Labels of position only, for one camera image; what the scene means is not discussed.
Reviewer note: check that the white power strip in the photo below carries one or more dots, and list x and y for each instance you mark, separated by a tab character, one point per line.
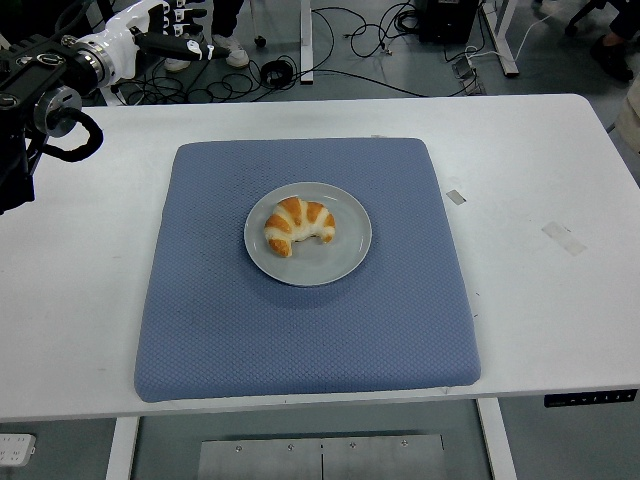
15	449

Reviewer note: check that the black caster wheel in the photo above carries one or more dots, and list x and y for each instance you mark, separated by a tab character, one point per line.
259	42

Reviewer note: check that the black table control panel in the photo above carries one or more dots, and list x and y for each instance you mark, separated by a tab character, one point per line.
590	398

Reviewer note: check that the grey metal plate with screws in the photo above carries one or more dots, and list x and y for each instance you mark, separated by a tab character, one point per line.
320	457

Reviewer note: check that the golden croissant bread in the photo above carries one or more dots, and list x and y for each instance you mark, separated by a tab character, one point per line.
295	220

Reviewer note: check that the black chair base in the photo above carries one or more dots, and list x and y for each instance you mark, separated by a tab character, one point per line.
582	15

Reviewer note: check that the blue quilted mat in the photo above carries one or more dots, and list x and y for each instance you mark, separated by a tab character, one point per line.
300	340

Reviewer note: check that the grey foot pedal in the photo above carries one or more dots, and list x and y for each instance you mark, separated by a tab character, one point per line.
467	75

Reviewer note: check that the black computer case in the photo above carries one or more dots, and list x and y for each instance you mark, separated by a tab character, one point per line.
445	20

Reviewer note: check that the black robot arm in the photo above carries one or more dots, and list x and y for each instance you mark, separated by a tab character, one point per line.
30	70

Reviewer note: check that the large clear tape piece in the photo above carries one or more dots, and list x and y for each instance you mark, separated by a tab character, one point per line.
562	237

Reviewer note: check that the grey round plate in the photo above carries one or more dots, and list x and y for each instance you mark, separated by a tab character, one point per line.
320	265

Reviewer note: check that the small grey tape piece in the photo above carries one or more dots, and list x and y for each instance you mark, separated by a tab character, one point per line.
456	196

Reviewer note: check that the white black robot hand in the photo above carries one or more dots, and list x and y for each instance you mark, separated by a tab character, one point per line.
125	35

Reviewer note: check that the white table leg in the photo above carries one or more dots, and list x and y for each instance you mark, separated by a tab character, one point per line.
122	450
497	445

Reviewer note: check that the white desk leg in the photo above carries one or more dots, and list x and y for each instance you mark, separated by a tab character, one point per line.
502	40
117	95
306	40

